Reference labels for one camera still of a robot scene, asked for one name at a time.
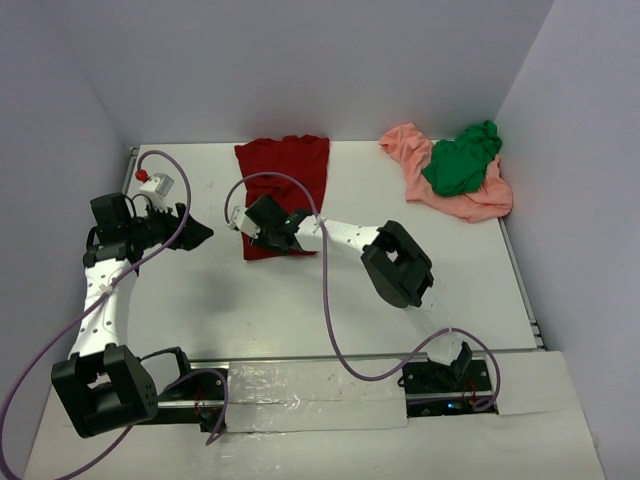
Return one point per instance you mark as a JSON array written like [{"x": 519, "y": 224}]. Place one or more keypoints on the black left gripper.
[{"x": 191, "y": 235}]

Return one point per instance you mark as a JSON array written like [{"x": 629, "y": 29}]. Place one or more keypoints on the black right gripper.
[{"x": 263, "y": 243}]

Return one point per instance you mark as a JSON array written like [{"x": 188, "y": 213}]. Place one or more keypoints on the red t-shirt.
[{"x": 303, "y": 158}]

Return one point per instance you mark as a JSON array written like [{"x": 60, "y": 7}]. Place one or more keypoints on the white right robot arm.
[{"x": 398, "y": 268}]

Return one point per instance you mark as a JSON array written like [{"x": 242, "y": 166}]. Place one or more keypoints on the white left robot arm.
[{"x": 102, "y": 385}]

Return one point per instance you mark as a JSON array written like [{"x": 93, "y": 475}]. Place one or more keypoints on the white cardboard front cover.
[{"x": 538, "y": 432}]

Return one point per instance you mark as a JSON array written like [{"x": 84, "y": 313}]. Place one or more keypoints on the green t-shirt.
[{"x": 459, "y": 166}]

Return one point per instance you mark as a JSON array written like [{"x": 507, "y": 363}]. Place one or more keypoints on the salmon pink t-shirt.
[{"x": 411, "y": 150}]

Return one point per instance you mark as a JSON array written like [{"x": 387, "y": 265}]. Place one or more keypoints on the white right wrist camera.
[{"x": 240, "y": 222}]

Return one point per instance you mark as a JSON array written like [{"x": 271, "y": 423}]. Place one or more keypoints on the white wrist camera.
[
  {"x": 155, "y": 188},
  {"x": 240, "y": 222}
]

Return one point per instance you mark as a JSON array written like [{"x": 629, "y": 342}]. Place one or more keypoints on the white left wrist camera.
[{"x": 155, "y": 188}]

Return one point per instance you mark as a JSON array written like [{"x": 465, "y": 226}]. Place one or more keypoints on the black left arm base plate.
[{"x": 197, "y": 400}]

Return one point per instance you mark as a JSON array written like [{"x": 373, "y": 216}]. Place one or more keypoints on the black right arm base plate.
[{"x": 429, "y": 394}]

